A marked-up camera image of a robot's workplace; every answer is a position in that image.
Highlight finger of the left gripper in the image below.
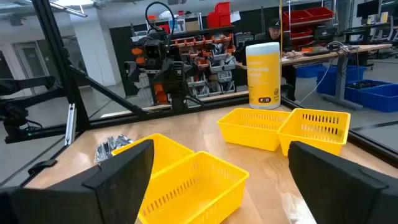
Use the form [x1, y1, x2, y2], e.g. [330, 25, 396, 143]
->
[163, 58, 192, 94]
[124, 60, 141, 83]

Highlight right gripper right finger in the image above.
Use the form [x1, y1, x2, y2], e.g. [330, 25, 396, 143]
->
[287, 141, 398, 224]

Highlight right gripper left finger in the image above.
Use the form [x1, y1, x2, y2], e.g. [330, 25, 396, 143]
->
[0, 139, 155, 224]

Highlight packaged silver nail clipper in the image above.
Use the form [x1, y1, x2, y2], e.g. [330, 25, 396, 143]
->
[116, 134, 134, 149]
[107, 136, 124, 156]
[94, 142, 113, 165]

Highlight yellow plastic slotted basket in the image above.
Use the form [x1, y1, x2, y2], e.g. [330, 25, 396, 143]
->
[137, 151, 250, 224]
[216, 107, 292, 152]
[111, 133, 195, 184]

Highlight parts rack with orange bins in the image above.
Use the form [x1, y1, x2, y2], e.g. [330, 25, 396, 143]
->
[133, 26, 237, 103]

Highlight black plastic clamp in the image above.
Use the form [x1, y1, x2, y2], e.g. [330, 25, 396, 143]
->
[27, 159, 58, 175]

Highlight white plastic packets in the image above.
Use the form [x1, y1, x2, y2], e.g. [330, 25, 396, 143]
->
[277, 108, 351, 156]

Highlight stacked red storage bins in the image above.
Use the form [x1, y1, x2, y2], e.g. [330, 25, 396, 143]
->
[206, 1, 233, 29]

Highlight yellow wipes canister white lid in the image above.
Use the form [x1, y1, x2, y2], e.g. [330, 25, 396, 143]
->
[245, 42, 282, 110]

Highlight blue plastic crate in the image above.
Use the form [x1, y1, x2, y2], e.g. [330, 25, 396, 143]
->
[360, 83, 398, 113]
[295, 63, 326, 78]
[317, 65, 368, 96]
[344, 79, 393, 106]

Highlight person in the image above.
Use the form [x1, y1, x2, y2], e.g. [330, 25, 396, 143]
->
[264, 18, 298, 102]

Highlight shelf of red bins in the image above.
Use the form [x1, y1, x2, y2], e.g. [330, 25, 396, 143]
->
[282, 6, 336, 47]

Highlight wooden office desk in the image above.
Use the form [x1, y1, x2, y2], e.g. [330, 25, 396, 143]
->
[236, 43, 393, 110]

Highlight black computer monitor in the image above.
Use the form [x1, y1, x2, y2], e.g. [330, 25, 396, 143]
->
[356, 0, 382, 19]

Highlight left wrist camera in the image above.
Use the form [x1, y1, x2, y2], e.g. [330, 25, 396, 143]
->
[145, 42, 166, 62]

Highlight silver metal bracket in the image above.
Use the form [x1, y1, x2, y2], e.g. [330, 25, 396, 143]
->
[64, 103, 76, 146]

